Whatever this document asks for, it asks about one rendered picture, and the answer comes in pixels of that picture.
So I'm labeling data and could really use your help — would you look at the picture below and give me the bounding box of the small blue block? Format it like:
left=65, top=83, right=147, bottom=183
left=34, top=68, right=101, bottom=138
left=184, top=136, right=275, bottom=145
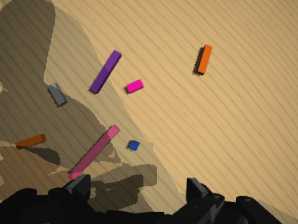
left=129, top=140, right=140, bottom=151

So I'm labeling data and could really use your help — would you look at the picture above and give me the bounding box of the short magenta block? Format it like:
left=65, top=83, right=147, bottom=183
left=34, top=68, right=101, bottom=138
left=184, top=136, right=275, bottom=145
left=127, top=79, right=144, bottom=94

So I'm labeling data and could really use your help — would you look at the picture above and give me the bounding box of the orange rod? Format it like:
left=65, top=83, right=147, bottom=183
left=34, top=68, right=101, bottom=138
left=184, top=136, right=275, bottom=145
left=15, top=134, right=46, bottom=150
left=196, top=44, right=213, bottom=75

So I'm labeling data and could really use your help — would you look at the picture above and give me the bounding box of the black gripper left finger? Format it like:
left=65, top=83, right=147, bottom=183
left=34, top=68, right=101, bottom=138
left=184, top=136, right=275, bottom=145
left=0, top=174, right=113, bottom=224

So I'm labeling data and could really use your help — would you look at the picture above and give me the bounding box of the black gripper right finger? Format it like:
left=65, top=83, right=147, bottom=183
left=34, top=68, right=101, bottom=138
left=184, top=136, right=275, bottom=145
left=153, top=178, right=282, bottom=224

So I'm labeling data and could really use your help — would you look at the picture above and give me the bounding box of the grey rod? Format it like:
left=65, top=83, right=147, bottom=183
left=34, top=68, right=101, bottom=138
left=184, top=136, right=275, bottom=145
left=48, top=83, right=68, bottom=106

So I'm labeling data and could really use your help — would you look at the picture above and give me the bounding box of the purple rod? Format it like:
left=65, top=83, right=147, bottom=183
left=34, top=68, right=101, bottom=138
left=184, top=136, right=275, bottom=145
left=90, top=50, right=122, bottom=93

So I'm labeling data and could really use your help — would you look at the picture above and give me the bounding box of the pink rod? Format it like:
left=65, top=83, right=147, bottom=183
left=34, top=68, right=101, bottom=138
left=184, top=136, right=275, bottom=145
left=67, top=125, right=120, bottom=180

